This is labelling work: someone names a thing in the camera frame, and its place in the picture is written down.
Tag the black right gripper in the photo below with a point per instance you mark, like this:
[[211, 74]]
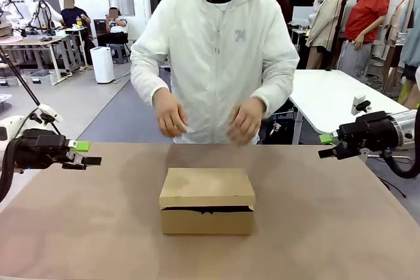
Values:
[[367, 132]]

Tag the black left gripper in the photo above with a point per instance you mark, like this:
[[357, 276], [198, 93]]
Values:
[[39, 150]]

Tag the brown cardboard box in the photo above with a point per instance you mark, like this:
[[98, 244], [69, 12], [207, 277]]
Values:
[[206, 221]]

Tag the person's right forearm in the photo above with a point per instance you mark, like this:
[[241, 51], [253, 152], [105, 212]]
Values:
[[147, 83]]

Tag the person's left forearm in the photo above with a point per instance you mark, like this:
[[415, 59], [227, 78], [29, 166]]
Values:
[[279, 86]]

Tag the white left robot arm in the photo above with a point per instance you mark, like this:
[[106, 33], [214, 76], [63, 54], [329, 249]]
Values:
[[10, 126]]

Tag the person's left hand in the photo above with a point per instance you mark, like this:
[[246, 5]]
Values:
[[246, 122]]

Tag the person's right hand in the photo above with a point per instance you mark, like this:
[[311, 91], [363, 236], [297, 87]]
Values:
[[170, 116]]

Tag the white table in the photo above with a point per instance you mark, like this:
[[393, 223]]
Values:
[[328, 96]]

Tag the grey storage bin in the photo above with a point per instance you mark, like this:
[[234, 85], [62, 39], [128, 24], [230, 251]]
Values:
[[39, 78]]

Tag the white air purifier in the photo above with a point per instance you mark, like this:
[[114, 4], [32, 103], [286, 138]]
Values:
[[102, 65]]

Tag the grey plastic stool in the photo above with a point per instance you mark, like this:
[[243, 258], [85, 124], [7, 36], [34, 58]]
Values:
[[118, 53]]

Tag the beige coat mannequin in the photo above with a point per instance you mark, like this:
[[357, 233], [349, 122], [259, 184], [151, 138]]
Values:
[[326, 21]]

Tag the small white desk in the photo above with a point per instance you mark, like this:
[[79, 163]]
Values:
[[77, 29]]

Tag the wooden top desk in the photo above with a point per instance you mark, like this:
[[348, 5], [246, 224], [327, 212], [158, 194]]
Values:
[[29, 41]]

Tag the blue-grey clothed mannequin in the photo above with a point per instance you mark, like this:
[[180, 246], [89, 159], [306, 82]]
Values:
[[411, 47]]

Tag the tan dress mannequin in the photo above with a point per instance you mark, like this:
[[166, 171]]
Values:
[[395, 31]]

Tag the seated person white shirt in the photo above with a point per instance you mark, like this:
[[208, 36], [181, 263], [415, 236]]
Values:
[[116, 26]]

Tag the white monitor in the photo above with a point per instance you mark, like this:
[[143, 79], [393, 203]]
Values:
[[303, 16]]

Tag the seated person dark shirt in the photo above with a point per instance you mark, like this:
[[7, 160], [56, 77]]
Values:
[[73, 14]]

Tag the person in white jacket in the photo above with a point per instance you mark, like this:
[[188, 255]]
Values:
[[216, 63]]

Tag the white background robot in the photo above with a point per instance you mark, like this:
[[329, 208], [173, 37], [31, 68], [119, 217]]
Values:
[[44, 6], [10, 14]]

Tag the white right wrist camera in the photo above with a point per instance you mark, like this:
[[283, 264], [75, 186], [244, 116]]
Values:
[[359, 103]]

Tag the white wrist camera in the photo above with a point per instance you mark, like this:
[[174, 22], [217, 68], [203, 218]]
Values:
[[359, 103], [49, 112]]

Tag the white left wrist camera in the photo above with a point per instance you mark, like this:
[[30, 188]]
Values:
[[49, 112]]

